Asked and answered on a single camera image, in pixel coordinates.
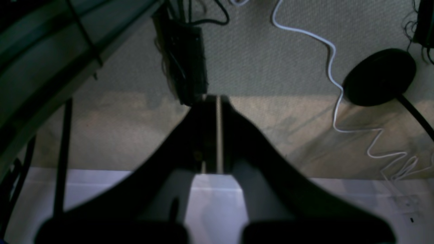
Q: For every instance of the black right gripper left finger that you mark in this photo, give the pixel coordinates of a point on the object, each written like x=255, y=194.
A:
x=149, y=206

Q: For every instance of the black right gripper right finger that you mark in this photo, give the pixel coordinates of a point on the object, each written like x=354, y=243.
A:
x=284, y=207

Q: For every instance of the black round stand base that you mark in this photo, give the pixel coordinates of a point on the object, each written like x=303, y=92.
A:
x=382, y=77

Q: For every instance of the black electronics box with wires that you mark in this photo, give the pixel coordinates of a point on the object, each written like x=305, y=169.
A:
x=181, y=42

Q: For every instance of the aluminium table frame rail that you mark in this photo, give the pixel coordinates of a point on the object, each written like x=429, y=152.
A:
x=48, y=53

